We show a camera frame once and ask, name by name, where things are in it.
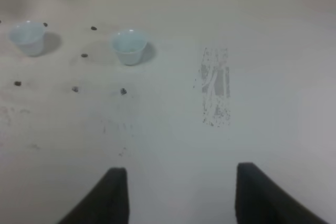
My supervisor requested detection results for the left light blue teacup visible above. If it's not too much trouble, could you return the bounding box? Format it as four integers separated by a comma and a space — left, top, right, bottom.
8, 20, 46, 56

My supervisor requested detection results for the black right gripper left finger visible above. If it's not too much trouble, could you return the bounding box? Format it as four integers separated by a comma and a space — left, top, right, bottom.
60, 168, 130, 224

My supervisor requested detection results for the light blue teacup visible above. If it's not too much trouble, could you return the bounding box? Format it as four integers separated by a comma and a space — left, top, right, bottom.
110, 29, 148, 66
8, 20, 46, 56

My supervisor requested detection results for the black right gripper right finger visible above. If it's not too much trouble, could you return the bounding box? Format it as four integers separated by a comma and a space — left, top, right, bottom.
235, 163, 326, 224

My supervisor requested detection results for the right light blue teacup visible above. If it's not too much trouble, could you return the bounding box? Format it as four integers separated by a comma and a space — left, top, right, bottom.
110, 29, 148, 66

